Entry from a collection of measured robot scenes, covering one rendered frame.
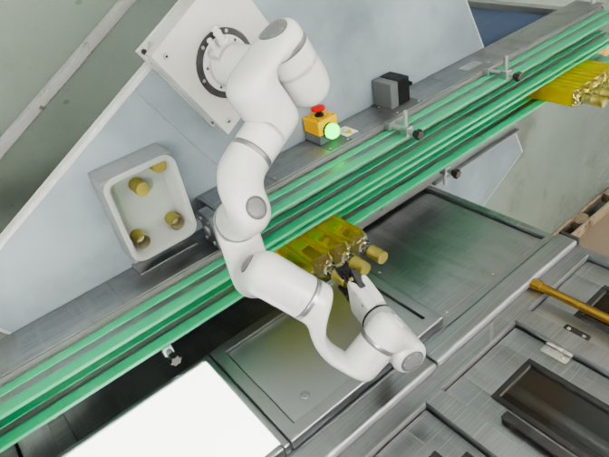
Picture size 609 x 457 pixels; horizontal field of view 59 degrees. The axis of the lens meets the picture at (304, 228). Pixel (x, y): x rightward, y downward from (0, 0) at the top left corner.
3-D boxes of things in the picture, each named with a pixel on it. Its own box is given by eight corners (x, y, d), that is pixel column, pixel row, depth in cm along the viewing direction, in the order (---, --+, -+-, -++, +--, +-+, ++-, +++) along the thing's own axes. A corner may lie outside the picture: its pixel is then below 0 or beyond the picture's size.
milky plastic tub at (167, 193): (122, 251, 133) (137, 266, 127) (86, 172, 120) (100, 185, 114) (183, 218, 140) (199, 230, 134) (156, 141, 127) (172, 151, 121)
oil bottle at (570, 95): (522, 96, 197) (599, 113, 177) (523, 82, 193) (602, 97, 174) (531, 91, 199) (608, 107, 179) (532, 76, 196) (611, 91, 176)
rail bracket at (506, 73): (480, 75, 177) (517, 83, 168) (480, 53, 173) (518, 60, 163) (488, 72, 179) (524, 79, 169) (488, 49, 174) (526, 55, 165)
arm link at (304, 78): (266, 106, 116) (317, 120, 105) (233, 60, 107) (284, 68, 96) (294, 74, 118) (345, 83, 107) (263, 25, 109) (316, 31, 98)
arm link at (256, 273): (342, 238, 99) (311, 247, 112) (243, 176, 94) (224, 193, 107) (302, 317, 94) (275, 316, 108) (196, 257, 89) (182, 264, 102)
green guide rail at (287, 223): (234, 245, 137) (251, 257, 132) (233, 242, 137) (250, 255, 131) (599, 32, 213) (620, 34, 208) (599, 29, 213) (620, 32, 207)
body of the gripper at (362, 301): (397, 332, 118) (372, 302, 127) (394, 297, 113) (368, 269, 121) (367, 345, 117) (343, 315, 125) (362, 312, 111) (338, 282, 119)
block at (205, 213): (204, 241, 140) (217, 252, 135) (194, 211, 134) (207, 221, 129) (216, 234, 141) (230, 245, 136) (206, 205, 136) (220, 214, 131)
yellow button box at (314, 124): (304, 139, 156) (321, 145, 151) (300, 115, 152) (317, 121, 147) (323, 130, 160) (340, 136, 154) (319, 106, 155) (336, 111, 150)
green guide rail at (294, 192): (227, 221, 133) (244, 234, 127) (226, 218, 132) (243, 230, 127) (602, 12, 209) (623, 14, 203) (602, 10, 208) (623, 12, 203)
